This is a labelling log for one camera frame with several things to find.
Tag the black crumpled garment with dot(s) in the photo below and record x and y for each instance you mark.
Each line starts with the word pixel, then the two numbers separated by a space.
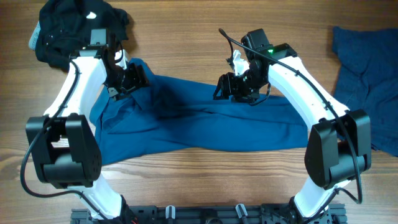
pixel 66 25

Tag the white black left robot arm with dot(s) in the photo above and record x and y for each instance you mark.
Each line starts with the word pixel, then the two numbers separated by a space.
pixel 63 156

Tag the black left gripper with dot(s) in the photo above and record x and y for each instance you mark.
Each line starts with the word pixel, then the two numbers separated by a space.
pixel 137 79

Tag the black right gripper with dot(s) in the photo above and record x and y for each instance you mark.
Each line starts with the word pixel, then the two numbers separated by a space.
pixel 227 83

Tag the dark navy shirt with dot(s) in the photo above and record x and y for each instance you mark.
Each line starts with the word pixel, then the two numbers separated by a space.
pixel 368 80

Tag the teal blue polo shirt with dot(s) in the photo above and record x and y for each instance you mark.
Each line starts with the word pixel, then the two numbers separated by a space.
pixel 172 114

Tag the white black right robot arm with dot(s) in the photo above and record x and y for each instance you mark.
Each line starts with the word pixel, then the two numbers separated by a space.
pixel 338 149

